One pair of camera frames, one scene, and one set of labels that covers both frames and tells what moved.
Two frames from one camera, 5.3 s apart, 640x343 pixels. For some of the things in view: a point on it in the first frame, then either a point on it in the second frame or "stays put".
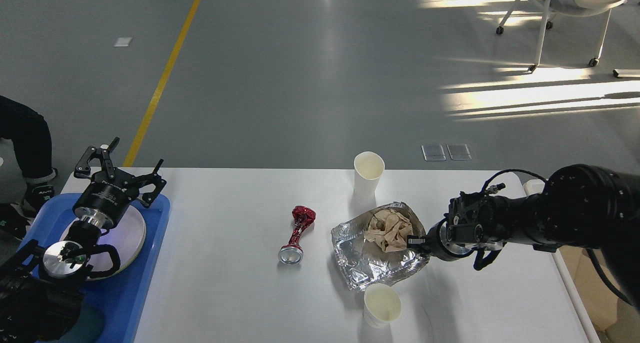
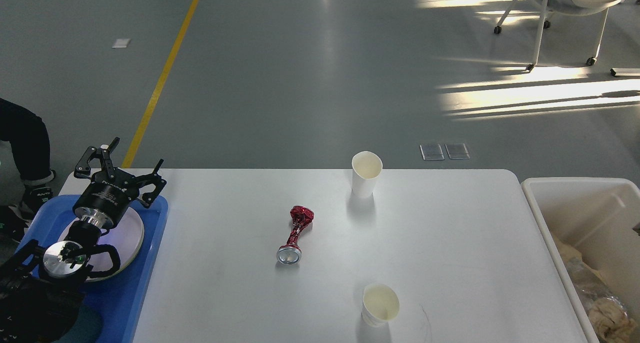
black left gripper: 105,198 stays put
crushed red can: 292,253 stays put
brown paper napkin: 390,229 → 611,320
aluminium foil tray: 365,263 → 593,288
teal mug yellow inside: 88,328 stays put
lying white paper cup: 382,305 stays put
